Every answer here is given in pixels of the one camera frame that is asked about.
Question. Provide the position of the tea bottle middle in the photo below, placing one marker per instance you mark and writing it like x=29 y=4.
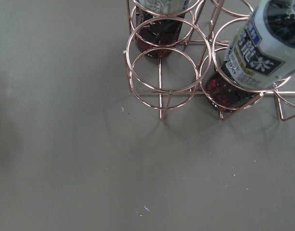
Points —
x=160 y=32

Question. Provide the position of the tea bottle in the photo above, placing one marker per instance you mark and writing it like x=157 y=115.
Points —
x=261 y=56
x=160 y=32

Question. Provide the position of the tea bottle near front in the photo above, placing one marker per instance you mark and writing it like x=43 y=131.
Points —
x=261 y=56

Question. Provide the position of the copper wire bottle rack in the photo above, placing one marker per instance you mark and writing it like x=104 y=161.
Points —
x=204 y=53

